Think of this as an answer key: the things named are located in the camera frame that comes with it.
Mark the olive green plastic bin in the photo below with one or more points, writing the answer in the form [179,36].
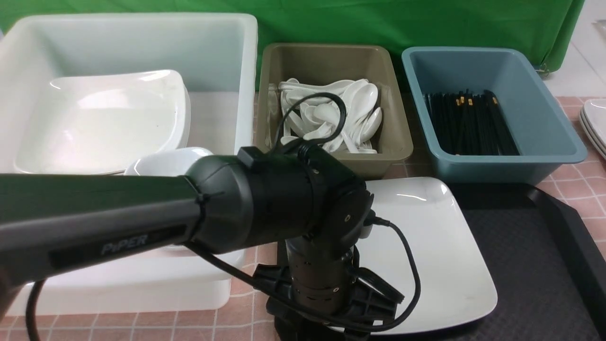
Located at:
[320,65]

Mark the large white square plate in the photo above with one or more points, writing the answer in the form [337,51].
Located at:
[456,285]

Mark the pink checkered tablecloth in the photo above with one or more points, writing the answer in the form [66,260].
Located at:
[244,317]

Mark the bundle of black chopsticks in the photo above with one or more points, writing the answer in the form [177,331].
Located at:
[466,123]

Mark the pile of white soup spoons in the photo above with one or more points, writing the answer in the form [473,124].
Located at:
[355,99]

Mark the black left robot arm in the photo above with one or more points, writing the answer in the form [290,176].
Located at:
[286,222]

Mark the white plates at right edge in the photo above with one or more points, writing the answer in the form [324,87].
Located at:
[593,121]

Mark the small white dish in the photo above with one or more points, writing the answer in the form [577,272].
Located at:
[167,163]

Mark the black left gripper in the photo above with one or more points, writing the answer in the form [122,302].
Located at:
[317,296]

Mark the white ceramic soup spoon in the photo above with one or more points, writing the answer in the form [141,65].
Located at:
[332,115]

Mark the black serving tray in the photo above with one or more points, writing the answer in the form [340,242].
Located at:
[549,274]

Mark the large white plastic tub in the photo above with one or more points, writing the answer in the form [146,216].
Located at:
[215,54]

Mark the stack of white square plates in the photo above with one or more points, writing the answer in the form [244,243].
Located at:
[98,125]

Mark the blue plastic bin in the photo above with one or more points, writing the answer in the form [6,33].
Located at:
[542,133]

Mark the green backdrop cloth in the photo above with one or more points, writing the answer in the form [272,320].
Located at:
[539,29]

